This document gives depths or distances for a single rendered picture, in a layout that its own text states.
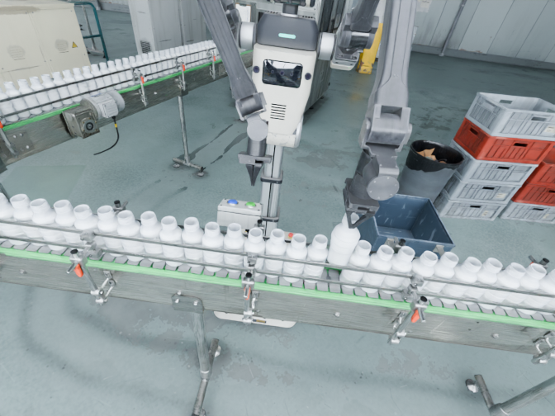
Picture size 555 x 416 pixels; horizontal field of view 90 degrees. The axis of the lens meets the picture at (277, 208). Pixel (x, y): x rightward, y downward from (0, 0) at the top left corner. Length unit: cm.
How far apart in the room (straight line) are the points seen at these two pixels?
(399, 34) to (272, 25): 64
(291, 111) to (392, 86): 63
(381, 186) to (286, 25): 79
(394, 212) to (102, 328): 178
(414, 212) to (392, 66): 106
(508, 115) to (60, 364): 337
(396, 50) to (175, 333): 176
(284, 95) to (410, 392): 169
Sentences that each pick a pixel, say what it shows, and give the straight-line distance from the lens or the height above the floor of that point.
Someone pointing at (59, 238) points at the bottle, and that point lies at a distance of 104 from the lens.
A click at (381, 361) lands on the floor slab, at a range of 200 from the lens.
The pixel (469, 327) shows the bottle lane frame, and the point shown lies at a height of 93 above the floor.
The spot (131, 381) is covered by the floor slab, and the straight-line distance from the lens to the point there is 188.
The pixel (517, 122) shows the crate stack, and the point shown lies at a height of 101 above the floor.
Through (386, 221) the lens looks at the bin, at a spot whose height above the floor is 77.
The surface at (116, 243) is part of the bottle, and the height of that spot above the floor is 106.
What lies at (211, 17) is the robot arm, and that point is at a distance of 76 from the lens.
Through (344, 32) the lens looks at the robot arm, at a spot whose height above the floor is 159.
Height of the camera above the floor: 170
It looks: 40 degrees down
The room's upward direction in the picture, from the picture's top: 8 degrees clockwise
